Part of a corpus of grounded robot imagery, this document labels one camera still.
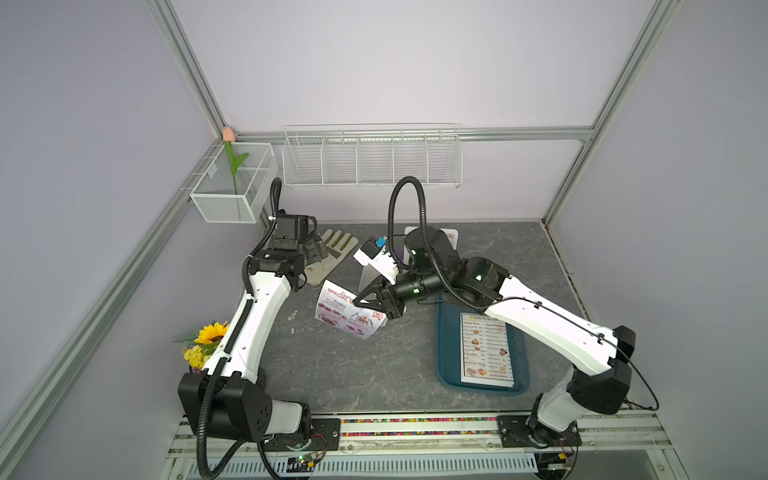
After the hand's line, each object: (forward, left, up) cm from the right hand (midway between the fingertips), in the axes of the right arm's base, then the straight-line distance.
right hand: (354, 302), depth 59 cm
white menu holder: (+32, -26, -15) cm, 44 cm away
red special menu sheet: (+1, +4, -4) cm, 6 cm away
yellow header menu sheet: (+1, -34, -35) cm, 49 cm away
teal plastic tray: (+2, -23, -34) cm, 41 cm away
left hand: (+21, +16, -9) cm, 28 cm away
